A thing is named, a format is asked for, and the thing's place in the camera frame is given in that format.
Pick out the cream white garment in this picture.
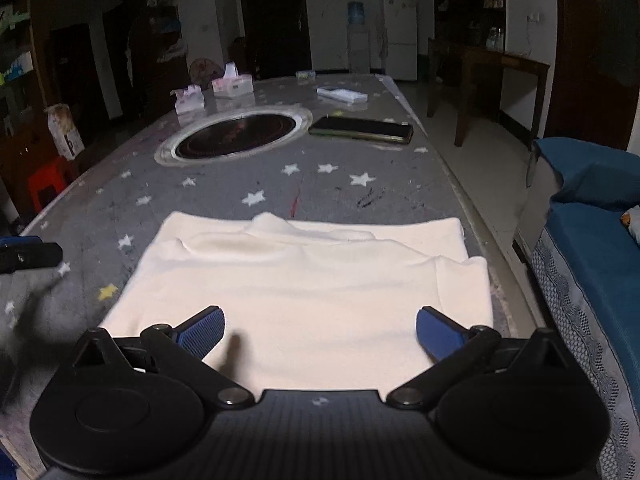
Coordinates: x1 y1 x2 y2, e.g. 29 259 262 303
103 212 494 394

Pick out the red plastic stool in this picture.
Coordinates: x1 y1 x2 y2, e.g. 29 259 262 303
27 156 78 212

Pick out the white paper bag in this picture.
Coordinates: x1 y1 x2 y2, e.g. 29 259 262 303
46 104 85 160

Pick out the dark shelving unit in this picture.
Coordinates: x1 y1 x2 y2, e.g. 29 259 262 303
1 0 56 169

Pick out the blue sofa cushion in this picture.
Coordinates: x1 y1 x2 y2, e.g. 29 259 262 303
529 136 640 480

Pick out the round black induction cooktop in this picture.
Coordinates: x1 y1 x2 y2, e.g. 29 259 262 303
154 105 314 167

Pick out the pink tissue box left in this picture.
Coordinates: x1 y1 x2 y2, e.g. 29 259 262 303
170 84 205 115

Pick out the pink tissue box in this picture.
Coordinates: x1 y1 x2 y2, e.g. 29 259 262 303
170 84 205 115
212 62 254 99

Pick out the black smartphone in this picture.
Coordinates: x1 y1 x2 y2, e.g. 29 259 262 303
308 116 413 145

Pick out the pink tissue box right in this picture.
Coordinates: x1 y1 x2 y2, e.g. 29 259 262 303
212 62 254 99

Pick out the dark wooden side table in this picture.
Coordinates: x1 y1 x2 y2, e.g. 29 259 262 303
426 38 549 148

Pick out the floral patterned fan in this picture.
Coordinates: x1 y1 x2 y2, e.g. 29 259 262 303
189 58 224 88

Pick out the white remote control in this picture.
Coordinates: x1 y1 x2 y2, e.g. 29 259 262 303
317 87 369 105

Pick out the small clear plastic box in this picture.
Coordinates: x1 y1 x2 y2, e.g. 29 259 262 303
295 70 316 84

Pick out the water dispenser with bottle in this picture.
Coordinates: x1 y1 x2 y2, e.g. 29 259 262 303
347 1 371 74

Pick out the white refrigerator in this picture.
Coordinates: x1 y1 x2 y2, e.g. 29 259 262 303
382 0 418 81

